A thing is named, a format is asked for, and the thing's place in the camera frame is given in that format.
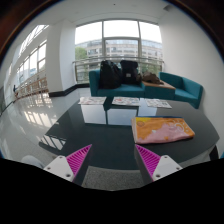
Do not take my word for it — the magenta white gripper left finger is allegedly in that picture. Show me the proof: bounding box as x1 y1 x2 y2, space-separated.
44 145 92 182

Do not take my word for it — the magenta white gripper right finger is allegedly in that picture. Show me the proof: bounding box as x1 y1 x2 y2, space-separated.
135 145 182 182

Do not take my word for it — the orange pink folded towel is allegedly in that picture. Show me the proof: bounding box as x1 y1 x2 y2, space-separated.
132 117 195 144

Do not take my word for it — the right patterned paper sheet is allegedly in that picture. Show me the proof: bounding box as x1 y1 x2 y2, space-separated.
146 99 172 109

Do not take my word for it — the patterned paper sheet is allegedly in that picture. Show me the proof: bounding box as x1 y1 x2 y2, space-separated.
146 99 172 109
78 97 106 105
112 97 140 106

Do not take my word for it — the left patterned paper sheet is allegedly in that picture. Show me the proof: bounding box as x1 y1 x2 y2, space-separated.
78 97 106 105

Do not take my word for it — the middle patterned paper sheet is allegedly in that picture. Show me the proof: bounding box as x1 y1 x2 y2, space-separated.
112 97 140 106

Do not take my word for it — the teal sofa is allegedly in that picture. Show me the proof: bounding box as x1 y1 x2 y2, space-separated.
89 70 203 109

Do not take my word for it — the wooden sofa side table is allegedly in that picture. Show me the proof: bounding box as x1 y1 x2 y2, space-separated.
142 81 176 90

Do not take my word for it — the brown bag on table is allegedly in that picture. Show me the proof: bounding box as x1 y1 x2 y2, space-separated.
142 71 163 84

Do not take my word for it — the black bag on sofa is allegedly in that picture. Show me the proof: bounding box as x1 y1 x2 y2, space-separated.
120 60 138 84

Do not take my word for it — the large black backpack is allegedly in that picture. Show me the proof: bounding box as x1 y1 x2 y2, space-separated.
100 60 122 89

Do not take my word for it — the metal window railing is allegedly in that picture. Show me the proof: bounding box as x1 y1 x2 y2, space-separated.
73 56 164 84

